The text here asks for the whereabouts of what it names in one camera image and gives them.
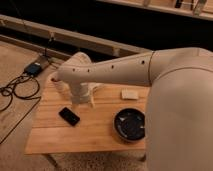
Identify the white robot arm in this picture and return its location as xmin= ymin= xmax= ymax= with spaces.
xmin=57 ymin=47 xmax=213 ymax=171

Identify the wooden rail frame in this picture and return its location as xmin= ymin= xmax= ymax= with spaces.
xmin=0 ymin=14 xmax=149 ymax=57

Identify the black ceramic bowl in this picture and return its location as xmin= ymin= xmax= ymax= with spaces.
xmin=113 ymin=108 xmax=145 ymax=142

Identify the black power adapter box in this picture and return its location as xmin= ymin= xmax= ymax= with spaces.
xmin=24 ymin=63 xmax=42 ymax=76

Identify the small white block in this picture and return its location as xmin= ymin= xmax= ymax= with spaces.
xmin=121 ymin=89 xmax=139 ymax=100

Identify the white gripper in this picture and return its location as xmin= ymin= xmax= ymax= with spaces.
xmin=69 ymin=83 xmax=95 ymax=108

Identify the wooden table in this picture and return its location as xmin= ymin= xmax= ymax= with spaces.
xmin=25 ymin=79 xmax=149 ymax=154

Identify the white cup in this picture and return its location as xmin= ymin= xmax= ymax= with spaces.
xmin=50 ymin=72 xmax=69 ymax=98

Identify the black smartphone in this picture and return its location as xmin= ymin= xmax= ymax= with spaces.
xmin=59 ymin=108 xmax=80 ymax=126

